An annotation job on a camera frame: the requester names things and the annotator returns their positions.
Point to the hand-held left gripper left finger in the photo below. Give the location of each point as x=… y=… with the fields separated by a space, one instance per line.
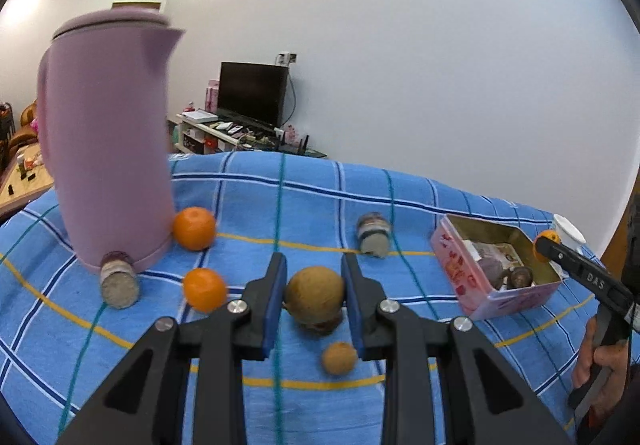
x=274 y=305

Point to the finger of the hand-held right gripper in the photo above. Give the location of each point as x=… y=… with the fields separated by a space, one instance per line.
x=562 y=257

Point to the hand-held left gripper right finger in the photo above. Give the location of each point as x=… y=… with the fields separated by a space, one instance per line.
x=352 y=305

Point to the small orange mandarin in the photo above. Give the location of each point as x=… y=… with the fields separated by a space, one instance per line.
x=547 y=237

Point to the large brown kiwi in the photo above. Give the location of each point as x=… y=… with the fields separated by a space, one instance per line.
x=314 y=292

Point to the pink tin box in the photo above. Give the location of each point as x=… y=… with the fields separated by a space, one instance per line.
x=460 y=270

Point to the person's right hand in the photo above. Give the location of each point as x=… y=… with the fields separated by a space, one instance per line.
x=619 y=375

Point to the white printed mug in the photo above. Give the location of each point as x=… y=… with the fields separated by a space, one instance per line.
x=567 y=227

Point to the small dark brown root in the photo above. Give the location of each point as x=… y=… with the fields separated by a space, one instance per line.
x=520 y=277

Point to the small brown kiwi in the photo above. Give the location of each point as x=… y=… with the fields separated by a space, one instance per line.
x=340 y=358

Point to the paper cards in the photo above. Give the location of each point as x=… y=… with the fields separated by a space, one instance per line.
x=492 y=250

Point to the purple-grey round root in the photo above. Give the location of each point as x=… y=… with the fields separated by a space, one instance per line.
x=491 y=272

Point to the blue plaid blanket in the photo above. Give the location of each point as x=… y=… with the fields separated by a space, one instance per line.
x=310 y=205

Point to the black router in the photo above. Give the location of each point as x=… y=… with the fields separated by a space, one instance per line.
x=295 y=145

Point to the white television stand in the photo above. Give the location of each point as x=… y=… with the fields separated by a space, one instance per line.
x=215 y=137

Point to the flat white box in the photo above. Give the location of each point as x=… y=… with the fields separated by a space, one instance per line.
x=200 y=116

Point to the black television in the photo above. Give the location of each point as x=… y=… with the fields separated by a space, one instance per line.
x=252 y=92

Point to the purple electric kettle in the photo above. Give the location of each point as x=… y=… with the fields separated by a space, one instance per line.
x=105 y=140

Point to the wooden coffee table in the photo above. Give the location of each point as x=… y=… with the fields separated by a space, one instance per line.
x=25 y=180

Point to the orange leather sofa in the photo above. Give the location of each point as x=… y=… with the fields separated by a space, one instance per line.
x=27 y=122

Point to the wall power socket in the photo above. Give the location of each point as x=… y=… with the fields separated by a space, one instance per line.
x=286 y=58

